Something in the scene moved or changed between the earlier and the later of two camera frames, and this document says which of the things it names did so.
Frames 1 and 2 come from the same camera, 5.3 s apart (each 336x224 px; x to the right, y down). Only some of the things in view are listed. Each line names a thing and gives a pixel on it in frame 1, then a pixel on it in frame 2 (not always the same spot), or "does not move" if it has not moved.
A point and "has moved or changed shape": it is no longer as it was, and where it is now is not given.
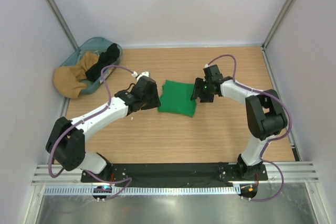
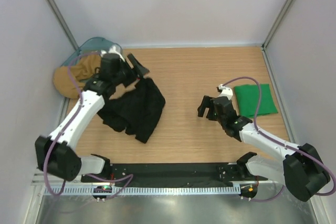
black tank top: (105, 59) -> (138, 111)
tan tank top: (67, 80) does not move
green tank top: (175, 98) has moved or changed shape
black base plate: (172, 174) does not move
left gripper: (155, 102) -> (140, 70)
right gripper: (198, 85) -> (206, 103)
